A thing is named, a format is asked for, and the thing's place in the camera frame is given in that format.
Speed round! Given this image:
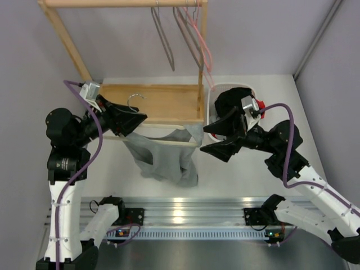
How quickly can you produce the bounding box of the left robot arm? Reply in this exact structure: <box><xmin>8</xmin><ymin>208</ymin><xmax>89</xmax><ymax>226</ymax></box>
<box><xmin>36</xmin><ymin>95</ymin><xmax>147</xmax><ymax>269</ymax></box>

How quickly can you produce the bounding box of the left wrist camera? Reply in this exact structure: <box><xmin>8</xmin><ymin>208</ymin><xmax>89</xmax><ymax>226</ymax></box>
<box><xmin>79</xmin><ymin>81</ymin><xmax>101</xmax><ymax>111</ymax></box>

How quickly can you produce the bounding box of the aluminium mounting rail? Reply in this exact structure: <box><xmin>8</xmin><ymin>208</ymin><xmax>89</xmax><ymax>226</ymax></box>
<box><xmin>44</xmin><ymin>196</ymin><xmax>321</xmax><ymax>228</ymax></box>

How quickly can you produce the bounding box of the slotted cable duct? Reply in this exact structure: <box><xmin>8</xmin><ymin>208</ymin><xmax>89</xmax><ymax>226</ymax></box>
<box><xmin>105</xmin><ymin>228</ymin><xmax>281</xmax><ymax>241</ymax></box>

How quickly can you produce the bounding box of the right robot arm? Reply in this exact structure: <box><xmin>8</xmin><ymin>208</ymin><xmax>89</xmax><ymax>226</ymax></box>
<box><xmin>200</xmin><ymin>104</ymin><xmax>359</xmax><ymax>264</ymax></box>

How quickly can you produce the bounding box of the wooden clothes rack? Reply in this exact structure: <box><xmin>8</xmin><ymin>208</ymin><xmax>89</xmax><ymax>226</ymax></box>
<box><xmin>38</xmin><ymin>1</ymin><xmax>204</xmax><ymax>128</ymax></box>

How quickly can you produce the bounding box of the cream hanger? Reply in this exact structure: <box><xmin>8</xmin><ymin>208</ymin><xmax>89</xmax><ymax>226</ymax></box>
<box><xmin>104</xmin><ymin>93</ymin><xmax>198</xmax><ymax>147</ymax></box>

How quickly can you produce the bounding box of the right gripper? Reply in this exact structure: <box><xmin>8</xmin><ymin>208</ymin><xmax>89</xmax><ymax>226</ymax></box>
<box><xmin>201</xmin><ymin>107</ymin><xmax>279</xmax><ymax>163</ymax></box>

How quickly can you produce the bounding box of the beige hanger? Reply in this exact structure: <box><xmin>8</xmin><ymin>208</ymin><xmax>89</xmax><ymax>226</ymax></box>
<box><xmin>151</xmin><ymin>0</ymin><xmax>175</xmax><ymax>71</ymax></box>

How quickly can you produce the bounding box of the pink hanger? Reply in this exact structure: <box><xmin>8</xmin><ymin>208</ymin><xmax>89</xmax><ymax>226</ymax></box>
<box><xmin>183</xmin><ymin>1</ymin><xmax>213</xmax><ymax>74</ymax></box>
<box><xmin>183</xmin><ymin>1</ymin><xmax>215</xmax><ymax>92</ymax></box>

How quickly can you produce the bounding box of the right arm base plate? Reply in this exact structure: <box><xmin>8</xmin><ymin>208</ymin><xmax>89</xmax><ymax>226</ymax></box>
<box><xmin>243</xmin><ymin>208</ymin><xmax>268</xmax><ymax>227</ymax></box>

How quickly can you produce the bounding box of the black tank top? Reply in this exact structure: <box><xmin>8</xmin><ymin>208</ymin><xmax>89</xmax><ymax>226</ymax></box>
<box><xmin>214</xmin><ymin>87</ymin><xmax>255</xmax><ymax>118</ymax></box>

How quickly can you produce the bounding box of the grey tank top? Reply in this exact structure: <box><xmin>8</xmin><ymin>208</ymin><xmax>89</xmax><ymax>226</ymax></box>
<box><xmin>124</xmin><ymin>132</ymin><xmax>199</xmax><ymax>188</ymax></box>

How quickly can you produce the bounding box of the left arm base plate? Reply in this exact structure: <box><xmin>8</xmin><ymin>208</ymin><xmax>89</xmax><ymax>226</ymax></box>
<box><xmin>124</xmin><ymin>208</ymin><xmax>145</xmax><ymax>226</ymax></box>

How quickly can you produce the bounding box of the white plastic basket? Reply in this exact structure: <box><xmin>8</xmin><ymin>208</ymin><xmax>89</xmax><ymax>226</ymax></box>
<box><xmin>206</xmin><ymin>83</ymin><xmax>261</xmax><ymax>142</ymax></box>

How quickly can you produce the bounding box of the red tank top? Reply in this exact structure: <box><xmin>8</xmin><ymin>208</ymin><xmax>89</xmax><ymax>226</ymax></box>
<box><xmin>218</xmin><ymin>98</ymin><xmax>265</xmax><ymax>138</ymax></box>

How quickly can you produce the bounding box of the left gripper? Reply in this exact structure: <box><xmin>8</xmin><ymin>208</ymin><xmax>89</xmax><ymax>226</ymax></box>
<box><xmin>72</xmin><ymin>94</ymin><xmax>146</xmax><ymax>148</ymax></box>

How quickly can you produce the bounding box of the taupe hanger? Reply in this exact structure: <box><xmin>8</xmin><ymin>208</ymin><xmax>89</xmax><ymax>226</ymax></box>
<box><xmin>173</xmin><ymin>7</ymin><xmax>204</xmax><ymax>71</ymax></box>

